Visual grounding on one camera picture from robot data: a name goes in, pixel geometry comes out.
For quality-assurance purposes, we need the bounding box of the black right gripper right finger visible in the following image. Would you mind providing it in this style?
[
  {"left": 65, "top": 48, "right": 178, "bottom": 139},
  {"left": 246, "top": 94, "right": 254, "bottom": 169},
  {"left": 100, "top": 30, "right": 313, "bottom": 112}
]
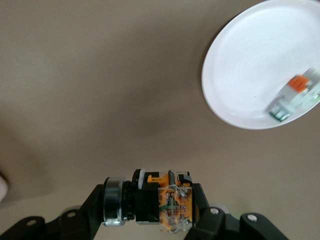
[{"left": 183, "top": 183, "right": 288, "bottom": 240}]

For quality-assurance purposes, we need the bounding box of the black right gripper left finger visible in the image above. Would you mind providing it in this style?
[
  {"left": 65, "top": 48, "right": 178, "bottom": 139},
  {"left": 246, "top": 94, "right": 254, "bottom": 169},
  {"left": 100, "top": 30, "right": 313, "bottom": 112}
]
[{"left": 0, "top": 183, "right": 108, "bottom": 240}]

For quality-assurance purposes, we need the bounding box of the orange black push button switch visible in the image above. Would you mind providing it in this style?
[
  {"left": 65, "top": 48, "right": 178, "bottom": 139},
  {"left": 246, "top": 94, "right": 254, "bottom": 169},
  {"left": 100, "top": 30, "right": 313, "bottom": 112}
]
[{"left": 101, "top": 168, "right": 195, "bottom": 233}]

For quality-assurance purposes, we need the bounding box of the white round plate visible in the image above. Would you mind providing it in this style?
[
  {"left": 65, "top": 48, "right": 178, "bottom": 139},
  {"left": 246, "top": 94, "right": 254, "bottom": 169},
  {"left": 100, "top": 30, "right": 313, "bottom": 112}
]
[{"left": 201, "top": 0, "right": 320, "bottom": 130}]

